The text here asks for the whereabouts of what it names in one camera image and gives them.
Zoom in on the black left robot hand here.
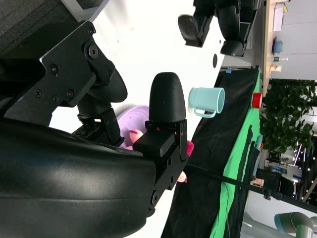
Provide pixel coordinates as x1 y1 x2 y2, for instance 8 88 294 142
177 0 263 57

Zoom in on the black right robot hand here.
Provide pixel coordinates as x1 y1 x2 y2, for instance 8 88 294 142
0 21 190 238

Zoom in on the pink plush doll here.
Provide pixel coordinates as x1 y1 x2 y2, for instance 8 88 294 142
125 128 196 184

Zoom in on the purple plastic plate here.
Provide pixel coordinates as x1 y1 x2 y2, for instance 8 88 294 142
116 105 151 149

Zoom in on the wooden shelf board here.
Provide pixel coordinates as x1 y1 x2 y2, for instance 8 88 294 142
262 0 277 97

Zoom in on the blue bowl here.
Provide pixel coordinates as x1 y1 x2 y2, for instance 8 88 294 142
273 39 285 54

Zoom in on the teal plastic mug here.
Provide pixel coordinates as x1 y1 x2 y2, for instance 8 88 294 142
188 86 226 119

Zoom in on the red tape roll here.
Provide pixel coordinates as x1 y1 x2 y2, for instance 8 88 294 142
252 93 263 109

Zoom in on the green leafy plant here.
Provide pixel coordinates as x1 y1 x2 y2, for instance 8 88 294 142
259 79 317 154

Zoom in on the black backdrop cloth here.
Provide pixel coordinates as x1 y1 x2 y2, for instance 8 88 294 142
160 65 261 238

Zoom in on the green backdrop cloth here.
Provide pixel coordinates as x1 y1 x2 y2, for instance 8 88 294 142
209 69 263 238

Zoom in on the black stand pole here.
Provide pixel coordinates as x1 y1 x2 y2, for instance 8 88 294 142
185 163 317 211

